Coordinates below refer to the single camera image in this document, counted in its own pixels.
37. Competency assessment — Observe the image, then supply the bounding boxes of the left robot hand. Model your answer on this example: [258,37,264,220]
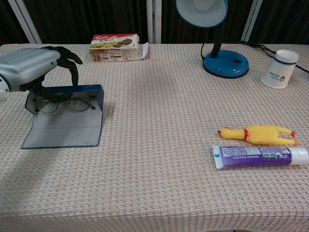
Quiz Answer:
[0,45,84,103]

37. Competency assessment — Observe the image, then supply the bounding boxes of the thin metal eyeglasses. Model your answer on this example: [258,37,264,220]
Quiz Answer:
[34,91,97,115]

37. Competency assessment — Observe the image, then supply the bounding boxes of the blue glasses case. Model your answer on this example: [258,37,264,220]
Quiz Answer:
[20,84,105,149]

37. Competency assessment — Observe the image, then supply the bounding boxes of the black pleated curtain panel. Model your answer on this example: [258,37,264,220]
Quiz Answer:
[248,0,309,45]
[0,0,30,46]
[160,0,253,44]
[23,0,148,44]

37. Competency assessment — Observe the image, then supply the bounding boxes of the cookie box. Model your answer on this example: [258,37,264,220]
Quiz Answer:
[88,33,150,63]

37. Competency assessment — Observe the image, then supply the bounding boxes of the beige woven tablecloth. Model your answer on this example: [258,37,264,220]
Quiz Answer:
[0,43,309,232]

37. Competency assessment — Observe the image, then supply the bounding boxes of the blue desk lamp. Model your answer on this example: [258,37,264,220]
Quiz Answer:
[175,0,250,79]

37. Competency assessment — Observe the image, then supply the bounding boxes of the yellow rubber chicken toy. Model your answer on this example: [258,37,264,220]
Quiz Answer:
[217,124,300,146]

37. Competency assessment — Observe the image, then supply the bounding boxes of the purple toothpaste tube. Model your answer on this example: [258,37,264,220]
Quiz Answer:
[212,145,309,170]

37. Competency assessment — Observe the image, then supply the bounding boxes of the white paper cup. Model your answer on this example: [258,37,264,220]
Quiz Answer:
[260,49,300,90]

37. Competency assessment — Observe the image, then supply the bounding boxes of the white partition frame post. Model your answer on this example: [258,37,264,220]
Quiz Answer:
[145,0,162,44]
[240,0,264,43]
[7,0,43,44]

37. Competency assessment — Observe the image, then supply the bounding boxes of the black lamp power cable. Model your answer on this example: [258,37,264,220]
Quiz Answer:
[200,40,309,74]

